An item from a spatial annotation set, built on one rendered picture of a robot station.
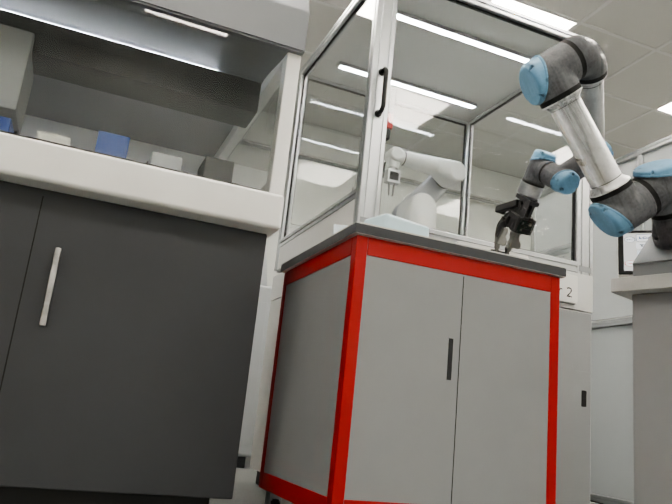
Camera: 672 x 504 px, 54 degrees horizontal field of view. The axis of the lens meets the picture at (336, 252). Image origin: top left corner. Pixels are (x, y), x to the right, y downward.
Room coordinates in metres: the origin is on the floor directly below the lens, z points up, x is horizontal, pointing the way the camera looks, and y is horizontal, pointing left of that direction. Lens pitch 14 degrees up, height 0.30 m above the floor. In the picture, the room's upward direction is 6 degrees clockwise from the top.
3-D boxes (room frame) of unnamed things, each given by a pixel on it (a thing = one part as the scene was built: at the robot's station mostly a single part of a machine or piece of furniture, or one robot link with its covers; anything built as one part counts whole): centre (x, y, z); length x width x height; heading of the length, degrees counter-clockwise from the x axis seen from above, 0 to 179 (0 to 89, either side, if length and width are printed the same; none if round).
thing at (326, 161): (2.60, 0.09, 1.52); 0.87 x 0.01 x 0.86; 21
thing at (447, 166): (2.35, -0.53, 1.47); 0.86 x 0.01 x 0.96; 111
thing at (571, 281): (2.42, -0.80, 0.87); 0.29 x 0.02 x 0.11; 111
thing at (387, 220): (1.62, -0.15, 0.78); 0.15 x 0.10 x 0.04; 125
